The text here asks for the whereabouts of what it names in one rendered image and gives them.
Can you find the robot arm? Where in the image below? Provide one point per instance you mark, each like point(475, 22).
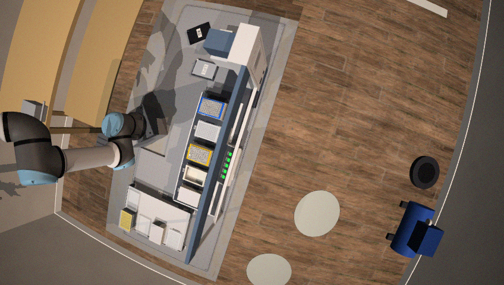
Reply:
point(39, 162)

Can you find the beige open rectangular reservoir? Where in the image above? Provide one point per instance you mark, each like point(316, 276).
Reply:
point(195, 175)

